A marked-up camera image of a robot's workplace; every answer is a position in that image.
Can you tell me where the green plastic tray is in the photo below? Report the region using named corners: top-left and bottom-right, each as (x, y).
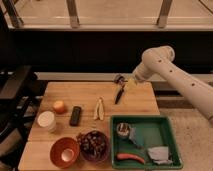
top-left (110, 115), bottom-right (183, 170)

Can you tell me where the grey cloth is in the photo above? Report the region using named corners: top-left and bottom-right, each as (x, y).
top-left (147, 146), bottom-right (172, 165)

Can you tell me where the white cylindrical container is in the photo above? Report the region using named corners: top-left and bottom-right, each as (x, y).
top-left (37, 111), bottom-right (56, 132)

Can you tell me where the dark bowl of grapes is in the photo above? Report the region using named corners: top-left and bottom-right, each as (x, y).
top-left (77, 130), bottom-right (110, 163)

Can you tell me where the orange carrot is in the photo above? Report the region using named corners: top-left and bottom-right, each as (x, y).
top-left (116, 153), bottom-right (145, 164)

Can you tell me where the black chair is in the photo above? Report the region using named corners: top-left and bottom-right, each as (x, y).
top-left (0, 65), bottom-right (44, 158)

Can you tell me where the red bowl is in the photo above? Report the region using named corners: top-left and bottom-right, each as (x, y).
top-left (50, 137), bottom-right (80, 169)

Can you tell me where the black dish brush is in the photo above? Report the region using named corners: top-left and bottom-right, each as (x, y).
top-left (114, 74), bottom-right (125, 104)

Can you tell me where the orange fruit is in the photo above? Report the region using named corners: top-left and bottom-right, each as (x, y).
top-left (53, 101), bottom-right (66, 114)

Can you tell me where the small metal can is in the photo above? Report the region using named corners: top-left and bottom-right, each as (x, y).
top-left (116, 123), bottom-right (130, 137)

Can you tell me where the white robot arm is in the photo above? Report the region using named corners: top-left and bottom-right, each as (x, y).
top-left (131, 46), bottom-right (213, 124)

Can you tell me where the black remote control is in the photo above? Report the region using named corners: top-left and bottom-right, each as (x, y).
top-left (69, 106), bottom-right (81, 126)

